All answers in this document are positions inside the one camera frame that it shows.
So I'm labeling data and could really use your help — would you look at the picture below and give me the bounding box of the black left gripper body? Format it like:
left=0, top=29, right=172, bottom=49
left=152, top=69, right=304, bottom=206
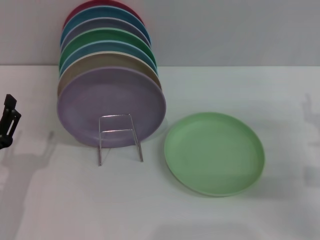
left=0, top=129, right=13, bottom=151

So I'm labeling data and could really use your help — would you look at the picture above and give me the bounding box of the light green plate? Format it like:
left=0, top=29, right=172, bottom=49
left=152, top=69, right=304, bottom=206
left=163, top=111, right=266, bottom=199

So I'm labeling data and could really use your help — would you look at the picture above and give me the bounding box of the purple plate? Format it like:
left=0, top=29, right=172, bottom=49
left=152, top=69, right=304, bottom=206
left=56, top=66, right=167, bottom=149

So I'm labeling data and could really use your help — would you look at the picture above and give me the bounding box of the beige plate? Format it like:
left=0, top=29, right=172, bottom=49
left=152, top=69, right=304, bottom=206
left=56, top=51, right=163, bottom=97

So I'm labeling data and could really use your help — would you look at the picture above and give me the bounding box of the light blue plate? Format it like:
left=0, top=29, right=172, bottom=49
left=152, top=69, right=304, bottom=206
left=59, top=39, right=160, bottom=76

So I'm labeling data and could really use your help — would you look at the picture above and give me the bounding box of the crimson red plate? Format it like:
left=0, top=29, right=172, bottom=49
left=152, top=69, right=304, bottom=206
left=62, top=0, right=145, bottom=31

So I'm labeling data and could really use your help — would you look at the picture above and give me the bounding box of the dark green plate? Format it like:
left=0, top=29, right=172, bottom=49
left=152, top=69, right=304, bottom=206
left=59, top=27, right=158, bottom=71

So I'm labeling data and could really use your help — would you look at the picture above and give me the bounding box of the grey lavender plate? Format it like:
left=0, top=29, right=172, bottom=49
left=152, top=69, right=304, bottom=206
left=59, top=17, right=151, bottom=48

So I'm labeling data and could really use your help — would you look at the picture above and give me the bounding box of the teal blue plate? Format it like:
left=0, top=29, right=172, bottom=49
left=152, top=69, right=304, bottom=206
left=60, top=6, right=152, bottom=47

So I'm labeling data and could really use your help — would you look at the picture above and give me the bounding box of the metal wire plate rack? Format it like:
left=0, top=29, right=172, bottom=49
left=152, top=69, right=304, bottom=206
left=98, top=113, right=145, bottom=167

